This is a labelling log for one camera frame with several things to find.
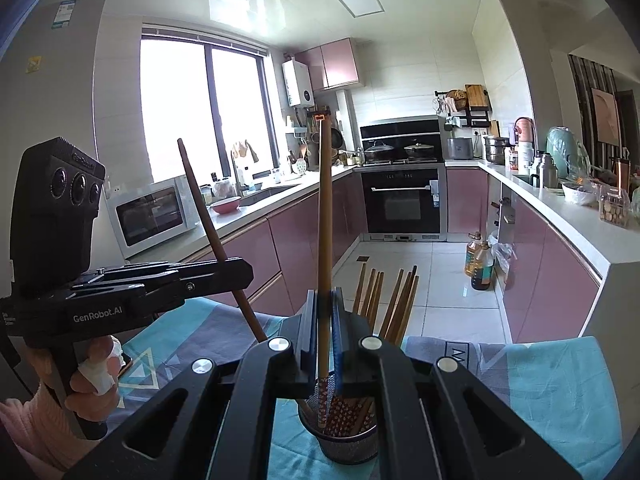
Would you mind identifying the person's left hand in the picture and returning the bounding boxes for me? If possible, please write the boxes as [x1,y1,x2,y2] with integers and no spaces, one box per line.
[66,335,134,424]

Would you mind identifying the plastic bag on floor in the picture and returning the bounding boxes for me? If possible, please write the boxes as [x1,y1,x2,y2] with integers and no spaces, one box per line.
[489,232,514,282]

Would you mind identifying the copper cup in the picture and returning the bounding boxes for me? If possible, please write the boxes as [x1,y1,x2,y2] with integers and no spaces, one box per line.
[614,157,634,191]

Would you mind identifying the yellow cooking oil bottle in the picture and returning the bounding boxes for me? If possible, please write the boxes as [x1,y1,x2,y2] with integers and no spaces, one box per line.
[464,232,484,277]

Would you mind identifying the black wall rack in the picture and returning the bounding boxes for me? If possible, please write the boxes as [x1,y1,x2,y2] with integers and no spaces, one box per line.
[434,87,494,129]

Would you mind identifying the black mesh utensil holder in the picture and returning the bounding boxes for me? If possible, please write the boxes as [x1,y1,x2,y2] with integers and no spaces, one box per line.
[297,394,379,467]

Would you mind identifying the pink wall cabinet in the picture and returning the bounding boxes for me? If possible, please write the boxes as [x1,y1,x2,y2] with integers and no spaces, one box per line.
[294,38,361,92]

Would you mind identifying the white microwave oven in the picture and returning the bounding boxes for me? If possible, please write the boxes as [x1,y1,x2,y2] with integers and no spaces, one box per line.
[114,175,199,260]

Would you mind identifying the brown bamboo chopstick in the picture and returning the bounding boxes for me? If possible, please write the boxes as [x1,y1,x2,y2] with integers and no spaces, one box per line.
[177,138,268,345]
[314,112,336,437]

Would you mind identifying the pink base cabinets under window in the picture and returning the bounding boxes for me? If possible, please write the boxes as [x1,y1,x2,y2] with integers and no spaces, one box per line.
[127,171,369,342]

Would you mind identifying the steel thermos flask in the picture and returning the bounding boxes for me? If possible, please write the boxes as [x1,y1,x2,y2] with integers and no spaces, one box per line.
[529,152,559,189]

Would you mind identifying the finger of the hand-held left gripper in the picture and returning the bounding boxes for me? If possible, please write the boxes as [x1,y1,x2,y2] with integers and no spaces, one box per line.
[10,257,255,337]
[91,261,179,282]

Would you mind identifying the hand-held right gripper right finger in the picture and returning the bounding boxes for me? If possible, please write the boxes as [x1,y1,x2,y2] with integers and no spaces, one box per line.
[330,287,585,480]

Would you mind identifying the pink electric kettle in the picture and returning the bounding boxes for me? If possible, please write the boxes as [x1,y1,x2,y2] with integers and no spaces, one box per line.
[513,117,536,146]

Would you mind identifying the clear plastic food container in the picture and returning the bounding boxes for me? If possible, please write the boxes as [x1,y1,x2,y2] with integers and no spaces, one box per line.
[598,187,630,226]

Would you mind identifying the person's left forearm pink sleeve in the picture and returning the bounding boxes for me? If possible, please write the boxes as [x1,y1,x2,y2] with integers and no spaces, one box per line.
[0,384,87,472]

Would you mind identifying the stainless steel steamer pot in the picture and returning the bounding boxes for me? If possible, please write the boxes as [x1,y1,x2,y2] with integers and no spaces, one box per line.
[482,134,510,164]

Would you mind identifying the white water heater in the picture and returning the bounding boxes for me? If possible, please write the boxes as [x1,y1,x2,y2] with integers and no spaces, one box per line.
[282,59,315,109]

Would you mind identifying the pink base cabinets beside oven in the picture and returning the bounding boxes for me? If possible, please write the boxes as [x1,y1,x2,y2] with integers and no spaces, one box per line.
[445,167,602,345]

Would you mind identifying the kitchen window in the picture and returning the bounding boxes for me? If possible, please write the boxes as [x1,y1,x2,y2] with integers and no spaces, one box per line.
[139,24,279,184]

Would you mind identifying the black built-in oven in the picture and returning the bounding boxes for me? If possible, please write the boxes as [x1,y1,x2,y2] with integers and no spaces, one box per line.
[360,166,442,236]

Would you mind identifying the framed wall picture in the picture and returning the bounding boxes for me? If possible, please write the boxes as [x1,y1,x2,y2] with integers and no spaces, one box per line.
[592,87,621,146]

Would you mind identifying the black range hood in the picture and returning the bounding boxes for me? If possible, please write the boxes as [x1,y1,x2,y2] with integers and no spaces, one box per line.
[359,117,442,155]

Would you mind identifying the blue and grey tablecloth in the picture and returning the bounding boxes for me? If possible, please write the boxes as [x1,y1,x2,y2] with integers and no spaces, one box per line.
[114,296,627,480]

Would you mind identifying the green countertop appliance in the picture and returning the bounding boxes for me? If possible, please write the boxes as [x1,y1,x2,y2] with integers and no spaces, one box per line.
[544,126,591,179]

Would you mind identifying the grey refrigerator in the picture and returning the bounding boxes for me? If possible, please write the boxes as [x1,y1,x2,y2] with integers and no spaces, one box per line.
[0,0,107,286]

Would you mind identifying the steel pot with glass lid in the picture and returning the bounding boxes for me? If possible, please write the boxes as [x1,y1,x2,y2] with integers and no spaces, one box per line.
[403,142,435,162]

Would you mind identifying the steel sink faucet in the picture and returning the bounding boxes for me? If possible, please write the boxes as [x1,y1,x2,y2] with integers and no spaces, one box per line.
[230,149,246,194]

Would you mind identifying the hanging beige cloth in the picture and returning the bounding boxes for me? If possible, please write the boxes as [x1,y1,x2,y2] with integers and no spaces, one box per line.
[232,139,259,164]

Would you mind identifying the dark pot with glass lid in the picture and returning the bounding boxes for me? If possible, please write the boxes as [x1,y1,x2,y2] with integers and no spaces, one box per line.
[363,140,396,164]

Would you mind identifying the dark cooking oil bottle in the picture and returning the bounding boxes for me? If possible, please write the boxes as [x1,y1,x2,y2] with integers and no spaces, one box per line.
[470,239,496,291]

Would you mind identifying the bowl covered with plastic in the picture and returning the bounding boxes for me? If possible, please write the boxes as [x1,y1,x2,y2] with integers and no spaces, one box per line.
[562,179,599,206]

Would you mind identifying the silver rice cooker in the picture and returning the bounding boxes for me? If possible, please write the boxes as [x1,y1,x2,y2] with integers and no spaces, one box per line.
[446,137,474,161]

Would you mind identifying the kitchen sink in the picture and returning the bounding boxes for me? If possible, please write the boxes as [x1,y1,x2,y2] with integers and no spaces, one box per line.
[239,184,302,207]

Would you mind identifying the bundle of wooden chopsticks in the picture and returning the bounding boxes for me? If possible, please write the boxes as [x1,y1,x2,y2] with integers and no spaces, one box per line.
[299,264,421,439]

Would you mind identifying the wooden cutting board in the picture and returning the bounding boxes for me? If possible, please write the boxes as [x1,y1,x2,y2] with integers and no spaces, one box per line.
[464,84,489,109]

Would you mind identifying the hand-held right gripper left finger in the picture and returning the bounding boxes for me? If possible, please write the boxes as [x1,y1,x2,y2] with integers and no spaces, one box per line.
[62,289,320,480]

